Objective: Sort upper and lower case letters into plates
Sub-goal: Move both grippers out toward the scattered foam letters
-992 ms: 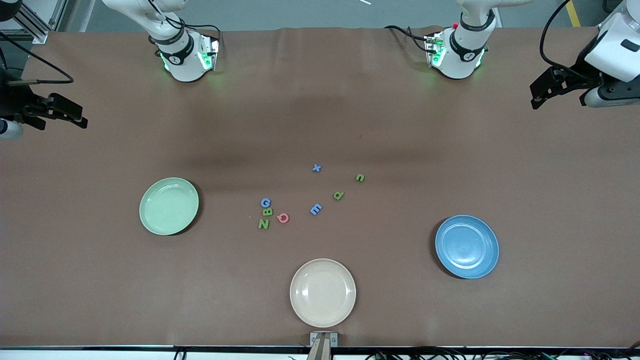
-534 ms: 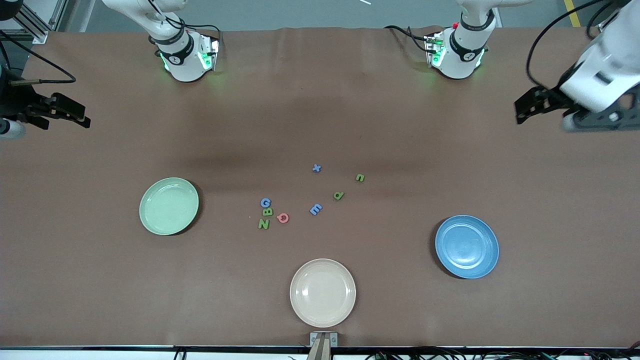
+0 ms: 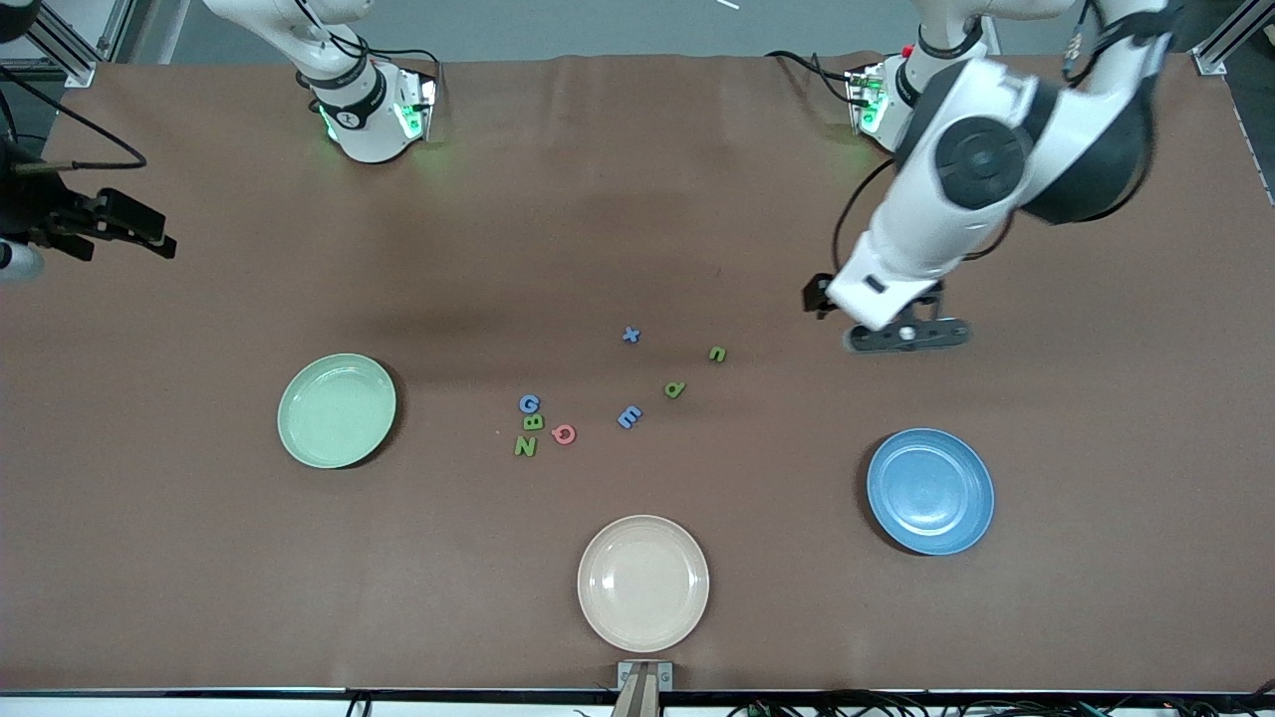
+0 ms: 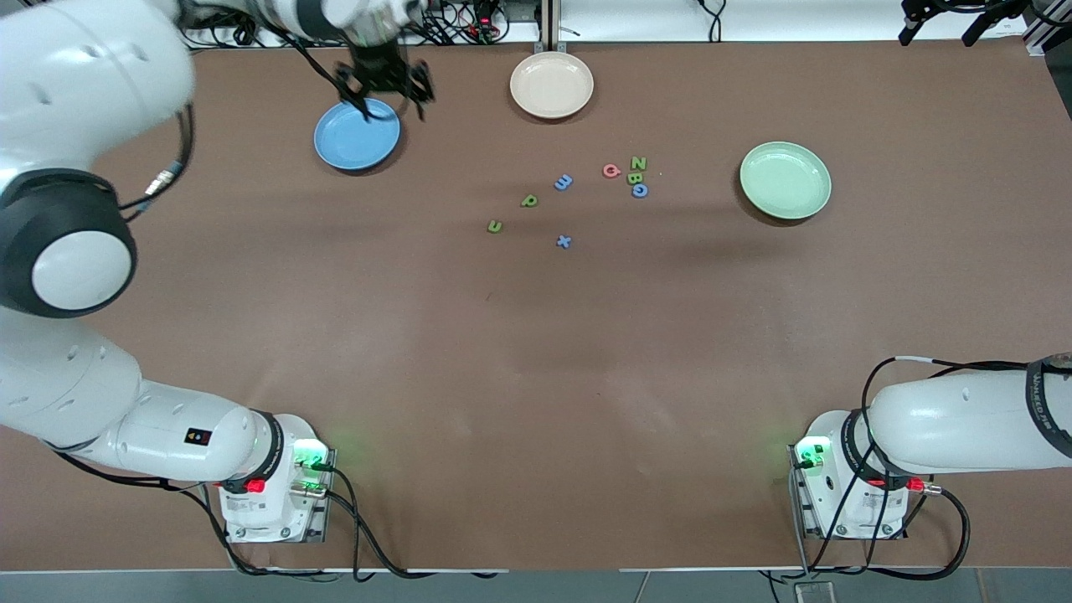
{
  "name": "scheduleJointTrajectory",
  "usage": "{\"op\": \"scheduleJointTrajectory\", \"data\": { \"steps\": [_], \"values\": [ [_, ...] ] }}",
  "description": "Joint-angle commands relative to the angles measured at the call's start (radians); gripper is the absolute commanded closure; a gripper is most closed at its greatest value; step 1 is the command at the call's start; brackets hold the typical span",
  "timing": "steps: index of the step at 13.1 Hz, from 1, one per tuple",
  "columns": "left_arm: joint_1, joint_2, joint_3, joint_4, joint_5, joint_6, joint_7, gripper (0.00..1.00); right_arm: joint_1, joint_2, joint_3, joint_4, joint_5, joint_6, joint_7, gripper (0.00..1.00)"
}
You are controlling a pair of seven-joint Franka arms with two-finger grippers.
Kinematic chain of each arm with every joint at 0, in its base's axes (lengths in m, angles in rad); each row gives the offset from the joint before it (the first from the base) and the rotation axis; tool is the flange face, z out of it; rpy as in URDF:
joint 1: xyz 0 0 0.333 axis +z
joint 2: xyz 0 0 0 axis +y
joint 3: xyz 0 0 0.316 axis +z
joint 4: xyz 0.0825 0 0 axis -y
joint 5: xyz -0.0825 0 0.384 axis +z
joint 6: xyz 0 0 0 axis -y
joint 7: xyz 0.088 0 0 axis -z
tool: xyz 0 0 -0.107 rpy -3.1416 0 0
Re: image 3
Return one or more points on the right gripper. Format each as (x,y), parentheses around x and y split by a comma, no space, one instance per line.
(35,211)

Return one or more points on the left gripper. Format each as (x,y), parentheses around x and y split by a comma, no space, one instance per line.
(819,295)

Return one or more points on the green foam letter p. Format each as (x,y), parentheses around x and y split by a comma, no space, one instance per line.
(677,388)

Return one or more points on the blue foam letter E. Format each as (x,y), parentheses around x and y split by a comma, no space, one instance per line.
(630,417)

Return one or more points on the red foam letter Q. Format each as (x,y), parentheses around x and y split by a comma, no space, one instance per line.
(555,433)

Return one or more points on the blue foam letter G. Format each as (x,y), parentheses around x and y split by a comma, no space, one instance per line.
(522,403)

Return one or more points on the green foam letter N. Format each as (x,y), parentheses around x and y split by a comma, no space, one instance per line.
(525,446)

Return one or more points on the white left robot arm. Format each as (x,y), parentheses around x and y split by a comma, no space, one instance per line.
(996,100)

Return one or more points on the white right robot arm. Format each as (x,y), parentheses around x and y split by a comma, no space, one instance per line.
(359,110)

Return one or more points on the blue plate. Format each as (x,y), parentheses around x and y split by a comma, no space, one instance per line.
(930,492)

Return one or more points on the light green plate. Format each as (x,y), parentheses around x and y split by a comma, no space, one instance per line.
(337,411)

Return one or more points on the beige plate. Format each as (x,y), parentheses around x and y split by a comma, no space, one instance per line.
(643,584)

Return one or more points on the brown table cover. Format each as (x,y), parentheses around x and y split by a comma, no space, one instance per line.
(199,558)

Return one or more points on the aluminium frame profile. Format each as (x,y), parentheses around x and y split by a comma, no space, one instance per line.
(75,68)
(1210,58)

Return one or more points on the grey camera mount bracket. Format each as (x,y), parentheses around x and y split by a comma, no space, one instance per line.
(644,687)

